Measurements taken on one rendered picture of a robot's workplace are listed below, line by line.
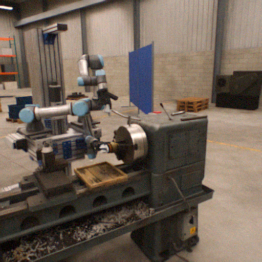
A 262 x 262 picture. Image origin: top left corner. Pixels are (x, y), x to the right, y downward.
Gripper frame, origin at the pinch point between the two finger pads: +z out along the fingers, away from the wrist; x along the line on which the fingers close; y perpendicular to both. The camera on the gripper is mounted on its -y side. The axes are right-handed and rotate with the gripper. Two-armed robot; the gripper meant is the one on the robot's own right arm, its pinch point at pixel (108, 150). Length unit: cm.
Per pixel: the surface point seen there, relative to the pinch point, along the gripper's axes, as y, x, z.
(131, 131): -17.5, 13.0, 5.7
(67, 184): 36.9, -11.4, 16.3
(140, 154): -21.8, -4.2, 11.8
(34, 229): 60, -38, 13
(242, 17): -893, 258, -548
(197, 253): -74, -108, 27
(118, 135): -13.0, 7.5, -6.9
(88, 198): 22.5, -27.9, 12.0
